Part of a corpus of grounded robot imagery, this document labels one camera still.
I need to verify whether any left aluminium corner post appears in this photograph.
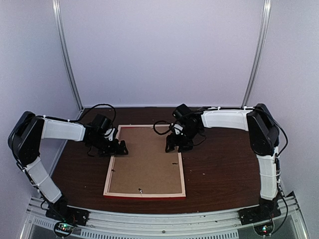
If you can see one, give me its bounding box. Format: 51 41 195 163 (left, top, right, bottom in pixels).
52 0 84 111

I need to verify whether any black cable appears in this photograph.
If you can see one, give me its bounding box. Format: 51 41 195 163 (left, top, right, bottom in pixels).
153 120 207 147
72 104 117 157

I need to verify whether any right aluminium corner post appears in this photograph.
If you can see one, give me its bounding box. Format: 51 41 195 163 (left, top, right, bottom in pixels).
241 0 272 108

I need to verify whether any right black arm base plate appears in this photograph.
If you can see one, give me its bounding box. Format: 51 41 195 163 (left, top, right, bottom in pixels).
238 205 281 225

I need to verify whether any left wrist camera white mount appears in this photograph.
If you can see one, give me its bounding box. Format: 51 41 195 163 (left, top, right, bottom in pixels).
104 127 118 141

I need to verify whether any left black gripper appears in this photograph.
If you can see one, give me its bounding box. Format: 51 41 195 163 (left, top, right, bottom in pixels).
90 134 129 157

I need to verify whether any brown backing board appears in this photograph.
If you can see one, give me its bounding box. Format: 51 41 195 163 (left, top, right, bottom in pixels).
108 127 183 194

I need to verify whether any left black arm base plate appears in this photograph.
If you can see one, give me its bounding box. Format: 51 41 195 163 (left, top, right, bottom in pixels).
45 206 89 226

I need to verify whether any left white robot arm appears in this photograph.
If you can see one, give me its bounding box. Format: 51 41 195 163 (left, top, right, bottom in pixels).
7 111 129 221

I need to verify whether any left black cable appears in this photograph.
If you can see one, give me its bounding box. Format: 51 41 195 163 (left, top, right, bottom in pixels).
72 104 117 157

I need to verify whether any right black cable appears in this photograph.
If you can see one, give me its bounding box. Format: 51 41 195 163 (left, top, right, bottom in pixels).
153 120 207 147

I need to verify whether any aluminium front rail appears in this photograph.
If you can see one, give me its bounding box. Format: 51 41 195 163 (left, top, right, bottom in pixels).
17 203 310 239

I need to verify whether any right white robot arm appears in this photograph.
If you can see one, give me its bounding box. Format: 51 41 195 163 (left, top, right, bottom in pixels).
164 104 281 220

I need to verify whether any wooden picture frame red edge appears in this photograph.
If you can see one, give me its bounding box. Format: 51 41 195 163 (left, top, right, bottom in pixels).
103 124 187 200

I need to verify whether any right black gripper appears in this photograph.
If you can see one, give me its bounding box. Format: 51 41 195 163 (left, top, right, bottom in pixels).
165 125 200 153

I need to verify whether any aluminium corner post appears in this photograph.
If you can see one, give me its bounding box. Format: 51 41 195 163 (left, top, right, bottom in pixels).
52 0 84 111
241 0 272 108

